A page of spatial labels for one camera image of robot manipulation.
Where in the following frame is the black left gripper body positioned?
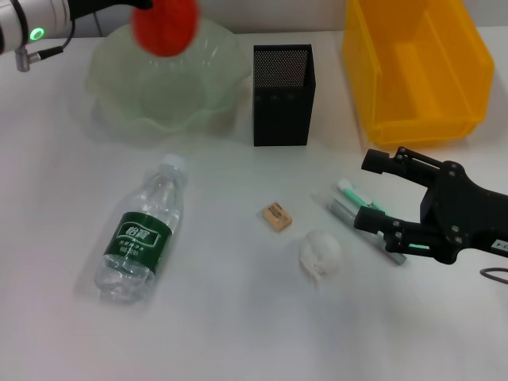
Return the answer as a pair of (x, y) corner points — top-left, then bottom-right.
(67, 0), (138, 21)

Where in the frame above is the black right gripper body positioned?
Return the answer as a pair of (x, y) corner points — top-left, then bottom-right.
(420, 160), (508, 265)

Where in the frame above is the grey marker pen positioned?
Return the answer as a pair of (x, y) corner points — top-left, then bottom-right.
(325, 198), (407, 266)

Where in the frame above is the red-orange knitted orange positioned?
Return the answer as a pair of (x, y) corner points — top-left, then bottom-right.
(130, 0), (201, 58)

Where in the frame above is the white paper ball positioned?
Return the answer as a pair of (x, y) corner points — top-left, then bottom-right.
(298, 229), (343, 289)

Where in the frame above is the clear green-label water bottle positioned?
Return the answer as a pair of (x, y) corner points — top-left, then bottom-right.
(94, 153), (190, 305)

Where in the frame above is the pale green glass fruit bowl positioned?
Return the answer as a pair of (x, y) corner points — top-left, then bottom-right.
(83, 17), (249, 134)

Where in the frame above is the black mesh pen holder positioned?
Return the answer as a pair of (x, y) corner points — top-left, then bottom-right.
(252, 43), (318, 148)

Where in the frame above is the yellow plastic bin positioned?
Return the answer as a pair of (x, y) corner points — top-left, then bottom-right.
(341, 0), (496, 151)

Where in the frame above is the small tan wooden block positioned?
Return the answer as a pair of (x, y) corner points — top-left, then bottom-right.
(256, 201), (294, 234)

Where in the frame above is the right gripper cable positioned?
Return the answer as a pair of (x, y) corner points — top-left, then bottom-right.
(479, 267), (508, 285)

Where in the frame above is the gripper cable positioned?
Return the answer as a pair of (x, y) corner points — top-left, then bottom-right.
(14, 15), (77, 73)
(479, 267), (508, 285)

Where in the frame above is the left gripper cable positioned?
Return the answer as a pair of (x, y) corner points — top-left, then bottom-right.
(14, 15), (77, 73)

